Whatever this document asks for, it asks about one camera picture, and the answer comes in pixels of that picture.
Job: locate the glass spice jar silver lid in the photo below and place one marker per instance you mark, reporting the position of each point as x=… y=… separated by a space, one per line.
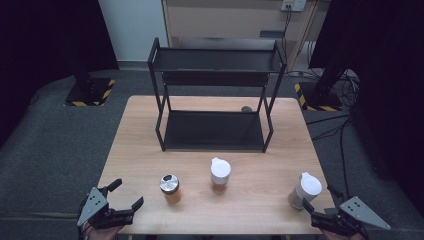
x=170 y=186

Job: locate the pale spice bottle white lid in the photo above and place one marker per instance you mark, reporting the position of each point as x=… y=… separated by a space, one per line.
x=306 y=190

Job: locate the black curtain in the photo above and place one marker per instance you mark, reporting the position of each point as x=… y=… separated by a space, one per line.
x=383 y=66
x=43 y=40

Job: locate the red spice bottle white lid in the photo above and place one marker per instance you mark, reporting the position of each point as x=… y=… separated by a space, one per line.
x=220 y=173

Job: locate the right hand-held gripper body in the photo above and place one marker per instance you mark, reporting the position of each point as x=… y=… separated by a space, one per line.
x=361 y=213

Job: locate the person's left hand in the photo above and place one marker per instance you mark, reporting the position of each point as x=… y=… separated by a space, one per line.
x=103 y=234

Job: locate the white wall socket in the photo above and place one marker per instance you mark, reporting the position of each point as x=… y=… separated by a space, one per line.
x=293 y=4

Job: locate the beige wooden cabinet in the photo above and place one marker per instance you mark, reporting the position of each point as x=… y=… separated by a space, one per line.
x=216 y=20

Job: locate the person's right hand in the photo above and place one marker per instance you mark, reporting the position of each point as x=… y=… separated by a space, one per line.
x=336 y=236

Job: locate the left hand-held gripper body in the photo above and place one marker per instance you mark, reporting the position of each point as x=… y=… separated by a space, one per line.
x=93 y=206

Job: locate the black stand with striped base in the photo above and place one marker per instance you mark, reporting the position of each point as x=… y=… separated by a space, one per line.
x=321 y=95
x=88 y=91

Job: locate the small grey round disc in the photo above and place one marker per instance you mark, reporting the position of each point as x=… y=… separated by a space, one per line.
x=246 y=109

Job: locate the black metal two-tier rack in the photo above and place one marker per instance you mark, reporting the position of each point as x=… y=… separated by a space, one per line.
x=213 y=128

